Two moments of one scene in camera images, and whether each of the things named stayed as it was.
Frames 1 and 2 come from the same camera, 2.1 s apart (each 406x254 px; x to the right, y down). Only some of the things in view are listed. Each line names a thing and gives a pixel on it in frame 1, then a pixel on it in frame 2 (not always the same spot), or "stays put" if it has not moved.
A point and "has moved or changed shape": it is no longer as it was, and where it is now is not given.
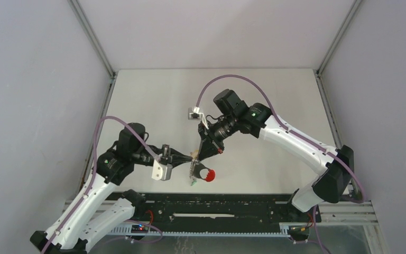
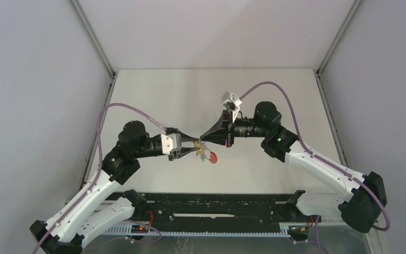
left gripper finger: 178,163 -> 184,151
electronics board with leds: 139,228 stays put
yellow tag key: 194,154 -> 197,144
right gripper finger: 209,148 -> 219,139
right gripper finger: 205,144 -> 221,124
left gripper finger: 177,156 -> 184,137
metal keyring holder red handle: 199,166 has moved or changed shape
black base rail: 187,208 stays put
